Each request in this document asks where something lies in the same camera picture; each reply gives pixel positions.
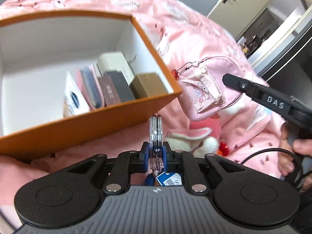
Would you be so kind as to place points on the black box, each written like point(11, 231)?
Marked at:
point(121, 85)

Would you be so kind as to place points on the pink printed blanket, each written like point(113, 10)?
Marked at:
point(195, 29)

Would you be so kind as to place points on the grey wardrobe panel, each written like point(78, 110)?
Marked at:
point(280, 53)

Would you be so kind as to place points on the white box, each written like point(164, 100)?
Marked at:
point(114, 59)

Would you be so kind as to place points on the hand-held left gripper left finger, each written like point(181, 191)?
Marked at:
point(145, 156)

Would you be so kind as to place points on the pink notebook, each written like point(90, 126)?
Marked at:
point(91, 87)

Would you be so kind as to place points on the brown cardboard box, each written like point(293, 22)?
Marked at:
point(148, 85)

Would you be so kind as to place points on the crochet orange with red flower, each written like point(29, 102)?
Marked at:
point(223, 148)

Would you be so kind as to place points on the silver round compact case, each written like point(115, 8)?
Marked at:
point(156, 131)

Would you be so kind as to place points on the orange cardboard box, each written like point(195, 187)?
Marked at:
point(85, 131)

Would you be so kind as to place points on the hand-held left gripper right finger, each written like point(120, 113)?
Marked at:
point(166, 158)

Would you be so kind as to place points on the person's right hand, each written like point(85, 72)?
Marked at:
point(303, 147)

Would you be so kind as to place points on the pink mini backpack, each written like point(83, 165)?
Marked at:
point(219, 78)

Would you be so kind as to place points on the white crochet toy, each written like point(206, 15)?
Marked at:
point(195, 143)

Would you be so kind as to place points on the white packet with blue logo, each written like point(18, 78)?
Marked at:
point(73, 97)

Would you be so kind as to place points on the mauve box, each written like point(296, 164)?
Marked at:
point(109, 90)

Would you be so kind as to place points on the pink round plush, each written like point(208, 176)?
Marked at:
point(207, 128)

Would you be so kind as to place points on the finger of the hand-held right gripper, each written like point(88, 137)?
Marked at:
point(238, 85)

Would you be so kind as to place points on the white door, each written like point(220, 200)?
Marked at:
point(219, 12)

